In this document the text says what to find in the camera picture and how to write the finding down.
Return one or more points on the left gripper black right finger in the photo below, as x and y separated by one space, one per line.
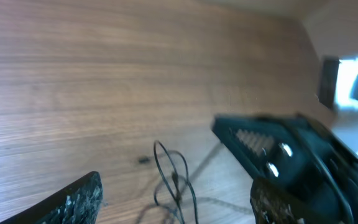
271 204

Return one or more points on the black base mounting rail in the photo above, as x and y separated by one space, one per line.
328 81

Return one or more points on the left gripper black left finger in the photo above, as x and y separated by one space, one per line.
77 203

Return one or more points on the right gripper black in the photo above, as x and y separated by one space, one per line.
317 168

